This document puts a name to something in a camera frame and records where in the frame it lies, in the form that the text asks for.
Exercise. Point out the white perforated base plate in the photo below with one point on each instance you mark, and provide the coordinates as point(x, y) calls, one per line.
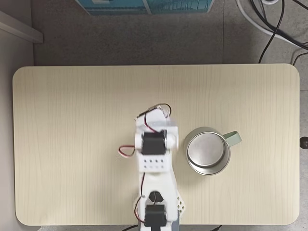
point(181, 204)

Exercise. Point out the black round knob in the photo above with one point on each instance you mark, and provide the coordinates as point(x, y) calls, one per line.
point(304, 143)

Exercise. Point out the blue printed box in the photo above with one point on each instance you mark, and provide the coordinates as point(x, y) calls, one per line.
point(144, 6)

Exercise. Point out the grey table clamp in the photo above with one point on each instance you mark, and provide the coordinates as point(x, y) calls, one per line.
point(178, 220)

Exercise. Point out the green steel mug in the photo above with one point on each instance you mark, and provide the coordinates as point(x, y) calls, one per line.
point(207, 150)

